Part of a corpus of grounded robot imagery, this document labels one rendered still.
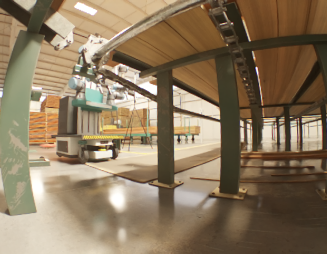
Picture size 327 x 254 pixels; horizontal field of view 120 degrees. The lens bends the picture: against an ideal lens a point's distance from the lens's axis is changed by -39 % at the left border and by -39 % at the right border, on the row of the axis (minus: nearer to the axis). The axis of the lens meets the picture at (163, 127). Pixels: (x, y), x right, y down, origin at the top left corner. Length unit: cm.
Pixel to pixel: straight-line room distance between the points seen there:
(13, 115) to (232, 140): 96
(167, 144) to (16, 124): 80
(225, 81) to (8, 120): 99
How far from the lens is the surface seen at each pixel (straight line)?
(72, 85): 181
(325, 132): 298
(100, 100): 223
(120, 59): 105
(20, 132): 67
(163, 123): 98
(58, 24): 82
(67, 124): 213
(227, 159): 81
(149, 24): 63
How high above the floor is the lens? 31
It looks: 3 degrees up
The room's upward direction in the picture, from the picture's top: 1 degrees counter-clockwise
